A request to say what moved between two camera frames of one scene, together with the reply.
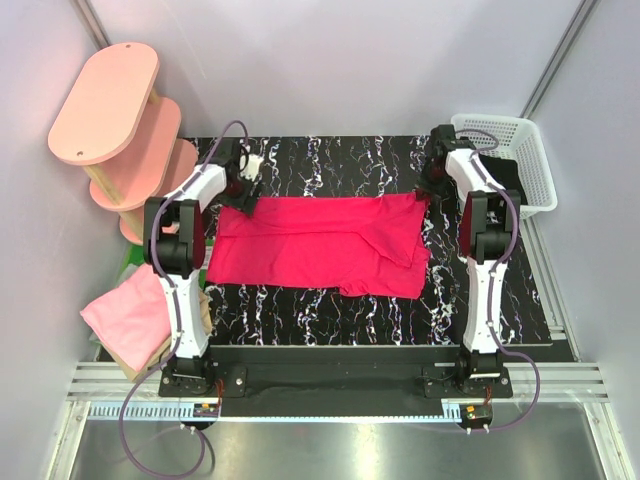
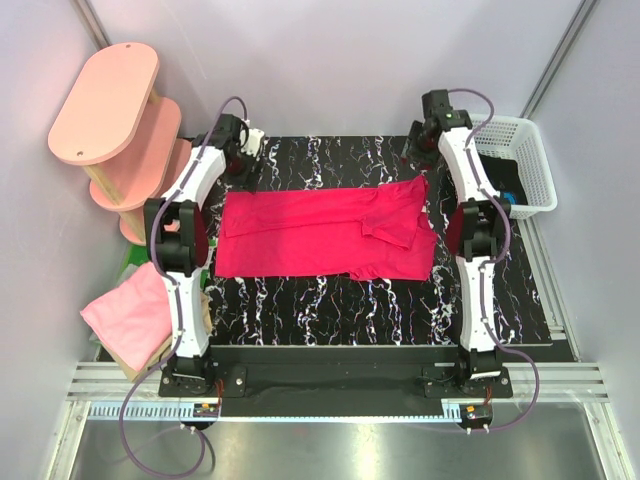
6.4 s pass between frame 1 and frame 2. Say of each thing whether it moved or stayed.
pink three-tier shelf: stayed
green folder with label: stayed
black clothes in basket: stayed
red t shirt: moved
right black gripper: moved
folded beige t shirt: stayed
